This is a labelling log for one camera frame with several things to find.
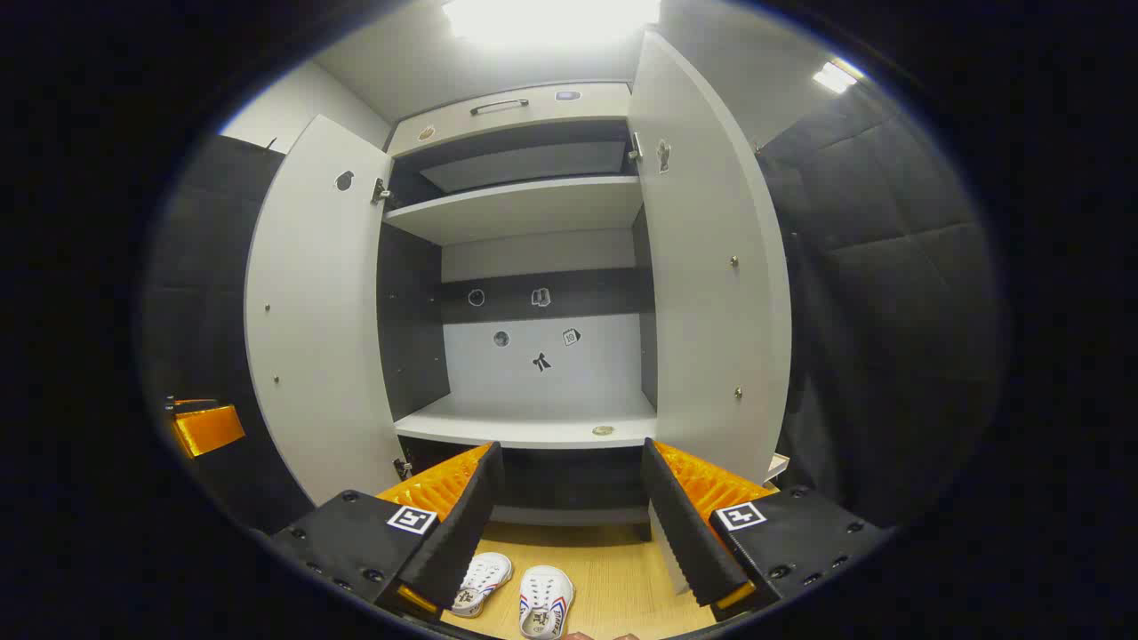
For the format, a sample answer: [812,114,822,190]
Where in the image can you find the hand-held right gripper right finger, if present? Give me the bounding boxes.
[640,437,893,614]

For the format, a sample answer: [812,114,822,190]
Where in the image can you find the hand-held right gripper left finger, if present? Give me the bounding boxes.
[269,441,505,621]

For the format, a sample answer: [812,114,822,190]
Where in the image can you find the white striped canvas shoe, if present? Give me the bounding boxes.
[518,565,576,639]
[449,551,514,619]

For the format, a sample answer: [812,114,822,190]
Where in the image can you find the grey shoe cabinet door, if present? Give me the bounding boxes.
[244,114,407,508]
[627,31,792,596]

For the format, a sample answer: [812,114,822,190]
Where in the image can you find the grey shoe cabinet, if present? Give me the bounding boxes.
[378,82,661,543]

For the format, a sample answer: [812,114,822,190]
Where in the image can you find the grey cabinet drawer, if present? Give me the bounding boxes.
[387,82,632,158]

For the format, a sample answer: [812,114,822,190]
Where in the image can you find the black backdrop cloth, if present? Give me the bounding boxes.
[756,84,1010,527]

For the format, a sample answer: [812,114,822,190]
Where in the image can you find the small ceiling light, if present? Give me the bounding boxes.
[812,58,865,94]

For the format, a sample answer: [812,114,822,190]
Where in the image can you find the large ceiling light panel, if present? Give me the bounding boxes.
[442,0,663,45]

